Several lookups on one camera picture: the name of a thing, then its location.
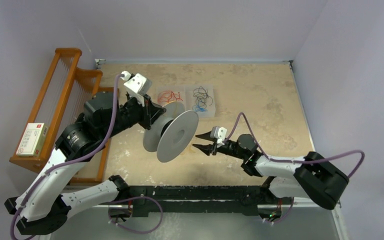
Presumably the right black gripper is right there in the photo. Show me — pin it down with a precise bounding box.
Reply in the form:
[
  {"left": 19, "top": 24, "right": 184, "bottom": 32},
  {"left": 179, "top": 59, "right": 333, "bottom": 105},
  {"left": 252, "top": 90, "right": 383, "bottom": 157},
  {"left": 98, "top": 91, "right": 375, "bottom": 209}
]
[{"left": 192, "top": 130, "right": 247, "bottom": 160}]

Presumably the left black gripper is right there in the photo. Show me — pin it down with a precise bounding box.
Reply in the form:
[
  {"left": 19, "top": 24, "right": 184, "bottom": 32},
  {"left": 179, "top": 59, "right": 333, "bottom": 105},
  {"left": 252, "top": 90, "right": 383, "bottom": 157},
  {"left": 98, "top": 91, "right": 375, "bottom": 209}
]
[{"left": 100, "top": 91, "right": 166, "bottom": 140}]

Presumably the grey cable spool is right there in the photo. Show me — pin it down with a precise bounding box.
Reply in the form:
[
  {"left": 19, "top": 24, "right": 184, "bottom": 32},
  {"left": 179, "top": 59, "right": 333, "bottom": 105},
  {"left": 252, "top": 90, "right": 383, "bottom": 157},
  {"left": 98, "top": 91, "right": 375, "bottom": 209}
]
[{"left": 142, "top": 101, "right": 199, "bottom": 163}]

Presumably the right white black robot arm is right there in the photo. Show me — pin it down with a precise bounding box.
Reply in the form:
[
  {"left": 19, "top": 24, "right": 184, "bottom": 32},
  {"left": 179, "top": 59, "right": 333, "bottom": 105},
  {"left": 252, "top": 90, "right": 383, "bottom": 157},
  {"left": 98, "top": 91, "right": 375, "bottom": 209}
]
[{"left": 193, "top": 132, "right": 350, "bottom": 210}]

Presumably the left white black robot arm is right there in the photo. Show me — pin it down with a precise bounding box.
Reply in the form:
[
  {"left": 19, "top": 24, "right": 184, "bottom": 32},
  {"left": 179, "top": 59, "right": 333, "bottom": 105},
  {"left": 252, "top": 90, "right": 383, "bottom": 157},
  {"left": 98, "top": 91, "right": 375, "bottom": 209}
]
[{"left": 4, "top": 92, "right": 166, "bottom": 240}]

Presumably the clear plastic compartment tray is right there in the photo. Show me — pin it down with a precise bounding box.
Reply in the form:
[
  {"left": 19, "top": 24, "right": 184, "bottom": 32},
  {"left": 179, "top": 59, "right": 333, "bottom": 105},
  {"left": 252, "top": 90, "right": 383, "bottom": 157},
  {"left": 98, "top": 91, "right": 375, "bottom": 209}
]
[{"left": 156, "top": 84, "right": 216, "bottom": 118}]

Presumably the orange wooden rack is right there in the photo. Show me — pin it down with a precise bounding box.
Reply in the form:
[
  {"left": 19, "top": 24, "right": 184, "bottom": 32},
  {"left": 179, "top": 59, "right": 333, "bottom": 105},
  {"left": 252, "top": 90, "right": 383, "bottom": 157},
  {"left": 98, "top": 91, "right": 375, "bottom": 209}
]
[{"left": 9, "top": 47, "right": 114, "bottom": 173}]

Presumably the white red cardboard box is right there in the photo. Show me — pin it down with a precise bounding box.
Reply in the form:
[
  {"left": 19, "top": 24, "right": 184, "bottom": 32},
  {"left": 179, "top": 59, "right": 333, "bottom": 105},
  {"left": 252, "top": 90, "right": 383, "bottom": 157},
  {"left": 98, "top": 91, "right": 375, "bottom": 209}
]
[{"left": 15, "top": 122, "right": 48, "bottom": 157}]

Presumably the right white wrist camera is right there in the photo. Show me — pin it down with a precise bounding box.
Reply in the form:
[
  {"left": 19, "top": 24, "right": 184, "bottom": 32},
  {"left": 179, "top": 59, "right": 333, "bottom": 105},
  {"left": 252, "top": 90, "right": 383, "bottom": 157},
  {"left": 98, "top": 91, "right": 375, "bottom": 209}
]
[{"left": 210, "top": 126, "right": 227, "bottom": 145}]

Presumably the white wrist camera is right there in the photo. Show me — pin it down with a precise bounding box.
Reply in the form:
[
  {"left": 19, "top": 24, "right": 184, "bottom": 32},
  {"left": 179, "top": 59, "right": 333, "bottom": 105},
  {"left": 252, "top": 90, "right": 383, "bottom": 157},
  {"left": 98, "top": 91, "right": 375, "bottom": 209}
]
[
  {"left": 210, "top": 126, "right": 227, "bottom": 145},
  {"left": 120, "top": 71, "right": 153, "bottom": 107}
]

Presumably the red wire bundle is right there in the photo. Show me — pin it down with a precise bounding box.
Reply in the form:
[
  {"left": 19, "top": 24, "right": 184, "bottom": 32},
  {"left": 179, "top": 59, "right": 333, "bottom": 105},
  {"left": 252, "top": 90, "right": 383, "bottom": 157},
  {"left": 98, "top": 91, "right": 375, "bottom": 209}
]
[{"left": 158, "top": 90, "right": 184, "bottom": 104}]

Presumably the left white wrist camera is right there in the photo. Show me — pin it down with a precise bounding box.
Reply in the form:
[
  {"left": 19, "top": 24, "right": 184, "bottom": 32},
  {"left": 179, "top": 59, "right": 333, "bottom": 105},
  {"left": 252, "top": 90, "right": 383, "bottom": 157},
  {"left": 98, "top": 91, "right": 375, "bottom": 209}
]
[{"left": 120, "top": 71, "right": 153, "bottom": 107}]

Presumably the black wire bundle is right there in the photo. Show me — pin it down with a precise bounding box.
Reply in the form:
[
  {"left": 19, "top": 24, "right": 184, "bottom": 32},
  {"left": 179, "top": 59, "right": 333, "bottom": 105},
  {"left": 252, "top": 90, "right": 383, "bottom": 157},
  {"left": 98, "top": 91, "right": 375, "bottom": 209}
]
[{"left": 192, "top": 86, "right": 214, "bottom": 109}]

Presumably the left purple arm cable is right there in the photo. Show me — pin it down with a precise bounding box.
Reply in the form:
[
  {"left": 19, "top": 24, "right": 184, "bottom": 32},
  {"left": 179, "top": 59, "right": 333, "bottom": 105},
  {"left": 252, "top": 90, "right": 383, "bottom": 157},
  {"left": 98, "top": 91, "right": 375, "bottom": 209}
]
[{"left": 9, "top": 73, "right": 127, "bottom": 240}]

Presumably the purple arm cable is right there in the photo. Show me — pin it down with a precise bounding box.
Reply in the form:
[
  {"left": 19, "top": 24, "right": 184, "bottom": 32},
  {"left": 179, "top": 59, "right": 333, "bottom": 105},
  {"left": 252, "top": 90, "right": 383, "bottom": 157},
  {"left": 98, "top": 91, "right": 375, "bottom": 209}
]
[
  {"left": 225, "top": 112, "right": 366, "bottom": 180},
  {"left": 9, "top": 73, "right": 127, "bottom": 240}
]

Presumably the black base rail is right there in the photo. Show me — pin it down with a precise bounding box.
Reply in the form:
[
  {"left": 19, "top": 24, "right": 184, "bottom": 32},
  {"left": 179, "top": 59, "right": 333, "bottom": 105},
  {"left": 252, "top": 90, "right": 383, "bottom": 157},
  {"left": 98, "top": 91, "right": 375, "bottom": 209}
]
[{"left": 111, "top": 185, "right": 292, "bottom": 217}]

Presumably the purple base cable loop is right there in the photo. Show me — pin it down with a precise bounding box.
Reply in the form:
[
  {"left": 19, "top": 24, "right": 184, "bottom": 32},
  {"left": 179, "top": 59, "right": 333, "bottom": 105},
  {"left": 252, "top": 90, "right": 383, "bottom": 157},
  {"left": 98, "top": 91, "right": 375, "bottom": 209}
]
[{"left": 107, "top": 194, "right": 165, "bottom": 234}]

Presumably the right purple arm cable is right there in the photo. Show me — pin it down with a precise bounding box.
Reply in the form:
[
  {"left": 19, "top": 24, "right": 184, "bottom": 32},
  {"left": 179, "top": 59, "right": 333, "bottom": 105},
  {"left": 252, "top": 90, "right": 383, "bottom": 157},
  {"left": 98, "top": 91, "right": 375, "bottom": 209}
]
[{"left": 225, "top": 112, "right": 366, "bottom": 180}]

